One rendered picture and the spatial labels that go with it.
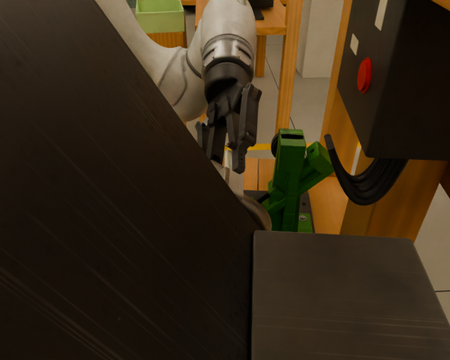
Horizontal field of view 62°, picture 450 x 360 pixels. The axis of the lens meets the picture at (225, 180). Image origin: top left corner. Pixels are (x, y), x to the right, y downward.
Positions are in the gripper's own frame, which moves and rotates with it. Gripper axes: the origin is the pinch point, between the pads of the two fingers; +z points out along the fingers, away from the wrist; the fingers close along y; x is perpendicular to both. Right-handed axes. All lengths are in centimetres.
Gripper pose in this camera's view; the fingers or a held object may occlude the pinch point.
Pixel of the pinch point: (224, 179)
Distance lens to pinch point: 52.7
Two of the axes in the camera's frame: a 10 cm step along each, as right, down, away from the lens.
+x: 7.4, 3.7, 5.6
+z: -0.2, 8.4, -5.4
